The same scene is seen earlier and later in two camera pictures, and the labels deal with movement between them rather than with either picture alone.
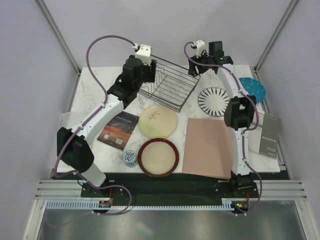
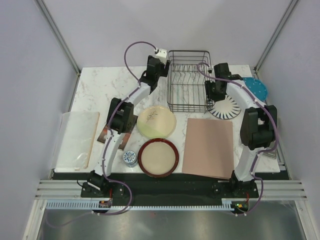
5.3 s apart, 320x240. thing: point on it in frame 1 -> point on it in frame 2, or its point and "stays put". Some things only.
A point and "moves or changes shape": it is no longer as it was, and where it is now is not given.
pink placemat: x=208 y=148 stays put
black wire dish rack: x=173 y=85 moves or changes shape
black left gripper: x=151 y=71 -> x=165 y=71
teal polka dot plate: x=254 y=87 stays put
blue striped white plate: x=212 y=101 moves or changes shape
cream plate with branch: x=158 y=122 stays put
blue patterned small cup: x=130 y=158 stays put
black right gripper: x=192 y=70 -> x=215 y=98
